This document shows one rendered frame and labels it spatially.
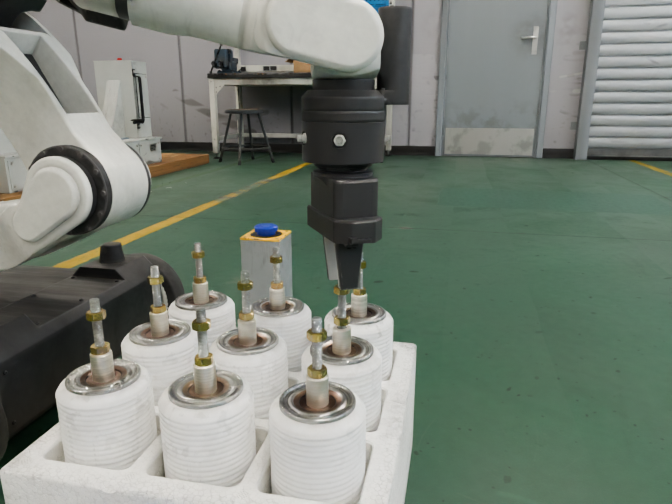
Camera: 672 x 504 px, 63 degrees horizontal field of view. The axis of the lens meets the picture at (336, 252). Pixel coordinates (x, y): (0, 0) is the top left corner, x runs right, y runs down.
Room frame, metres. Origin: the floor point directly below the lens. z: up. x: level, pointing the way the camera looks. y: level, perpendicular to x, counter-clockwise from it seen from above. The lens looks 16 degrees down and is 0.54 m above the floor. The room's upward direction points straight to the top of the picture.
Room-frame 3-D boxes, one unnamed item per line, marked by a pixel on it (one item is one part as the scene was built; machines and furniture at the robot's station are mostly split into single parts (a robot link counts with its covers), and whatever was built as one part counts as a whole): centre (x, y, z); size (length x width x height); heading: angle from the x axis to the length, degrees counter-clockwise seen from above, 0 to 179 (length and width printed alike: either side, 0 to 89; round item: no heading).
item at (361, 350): (0.60, -0.01, 0.25); 0.08 x 0.08 x 0.01
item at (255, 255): (0.92, 0.12, 0.16); 0.07 x 0.07 x 0.31; 78
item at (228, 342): (0.62, 0.11, 0.25); 0.08 x 0.08 x 0.01
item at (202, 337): (0.51, 0.13, 0.30); 0.01 x 0.01 x 0.08
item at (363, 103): (0.61, -0.02, 0.57); 0.11 x 0.11 x 0.11; 5
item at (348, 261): (0.57, -0.02, 0.37); 0.03 x 0.02 x 0.06; 110
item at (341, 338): (0.60, -0.01, 0.26); 0.02 x 0.02 x 0.03
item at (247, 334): (0.62, 0.11, 0.26); 0.02 x 0.02 x 0.03
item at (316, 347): (0.48, 0.02, 0.30); 0.01 x 0.01 x 0.08
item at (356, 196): (0.60, -0.01, 0.46); 0.13 x 0.10 x 0.12; 20
